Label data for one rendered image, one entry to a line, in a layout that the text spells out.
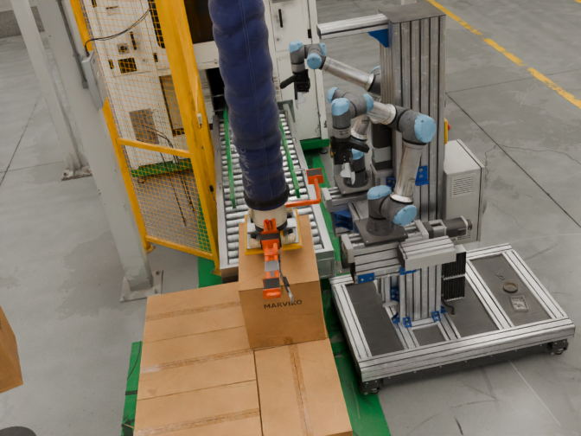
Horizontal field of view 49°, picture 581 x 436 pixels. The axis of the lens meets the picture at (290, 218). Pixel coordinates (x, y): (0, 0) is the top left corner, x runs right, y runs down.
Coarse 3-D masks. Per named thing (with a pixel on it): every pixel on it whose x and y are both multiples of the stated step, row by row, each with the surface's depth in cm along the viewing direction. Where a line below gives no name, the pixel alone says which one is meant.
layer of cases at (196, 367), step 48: (144, 336) 350; (192, 336) 345; (240, 336) 341; (144, 384) 320; (192, 384) 316; (240, 384) 312; (288, 384) 309; (336, 384) 305; (144, 432) 295; (192, 432) 292; (240, 432) 289; (288, 432) 286; (336, 432) 283
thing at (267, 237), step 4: (264, 232) 303; (268, 232) 303; (272, 232) 303; (276, 232) 303; (260, 236) 300; (264, 236) 301; (268, 236) 301; (272, 236) 301; (276, 236) 300; (280, 236) 301; (260, 240) 297; (264, 240) 296; (268, 240) 296; (272, 240) 296; (276, 240) 296; (280, 240) 298; (264, 244) 297; (268, 244) 297; (272, 244) 297; (280, 244) 299; (264, 248) 299
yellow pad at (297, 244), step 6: (294, 210) 341; (288, 216) 331; (294, 216) 335; (294, 228) 326; (282, 234) 323; (288, 234) 322; (300, 234) 322; (300, 240) 317; (282, 246) 315; (288, 246) 314; (294, 246) 314; (300, 246) 314
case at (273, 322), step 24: (240, 240) 345; (312, 240) 337; (240, 264) 327; (264, 264) 325; (288, 264) 323; (312, 264) 320; (240, 288) 311; (312, 288) 312; (264, 312) 318; (288, 312) 319; (312, 312) 320; (264, 336) 327; (288, 336) 328; (312, 336) 329
